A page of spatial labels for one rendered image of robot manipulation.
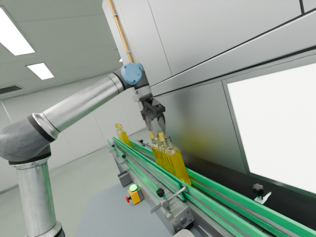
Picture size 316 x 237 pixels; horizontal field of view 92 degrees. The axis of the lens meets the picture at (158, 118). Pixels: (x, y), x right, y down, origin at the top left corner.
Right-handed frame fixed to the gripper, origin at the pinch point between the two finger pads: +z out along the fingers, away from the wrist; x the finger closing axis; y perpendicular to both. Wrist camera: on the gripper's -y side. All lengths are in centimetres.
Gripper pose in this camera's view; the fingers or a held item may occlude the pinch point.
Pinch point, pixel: (160, 134)
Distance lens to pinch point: 76.5
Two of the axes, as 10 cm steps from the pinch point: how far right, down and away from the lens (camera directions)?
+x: -8.4, 3.7, -4.0
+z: 3.3, 9.3, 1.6
